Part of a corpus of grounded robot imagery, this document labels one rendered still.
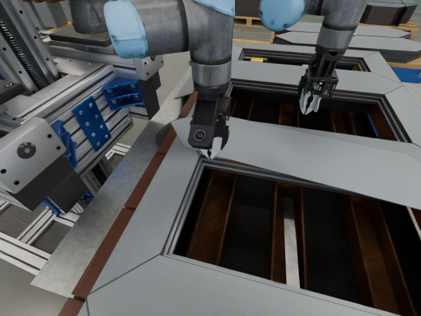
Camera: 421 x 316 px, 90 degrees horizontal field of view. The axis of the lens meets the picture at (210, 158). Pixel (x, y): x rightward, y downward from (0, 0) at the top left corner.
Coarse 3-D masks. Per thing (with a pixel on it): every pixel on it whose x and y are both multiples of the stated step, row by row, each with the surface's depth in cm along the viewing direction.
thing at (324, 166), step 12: (312, 144) 58; (324, 144) 58; (336, 144) 58; (312, 156) 55; (324, 156) 55; (336, 156) 55; (312, 168) 53; (324, 168) 52; (336, 168) 52; (312, 180) 50; (324, 180) 50; (336, 180) 50
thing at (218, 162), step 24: (312, 96) 81; (336, 96) 80; (360, 96) 78; (384, 96) 75; (384, 120) 71; (384, 144) 58; (408, 144) 58; (216, 168) 57; (240, 168) 55; (192, 192) 51; (168, 240) 42; (288, 288) 36; (384, 312) 34
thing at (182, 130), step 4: (184, 120) 66; (188, 120) 66; (180, 124) 65; (184, 124) 65; (188, 124) 65; (176, 128) 64; (180, 128) 64; (184, 128) 64; (188, 128) 64; (176, 132) 63; (180, 132) 62; (184, 132) 62; (188, 132) 62; (180, 136) 61; (184, 136) 61; (188, 136) 61; (180, 140) 60; (184, 140) 60; (184, 144) 59
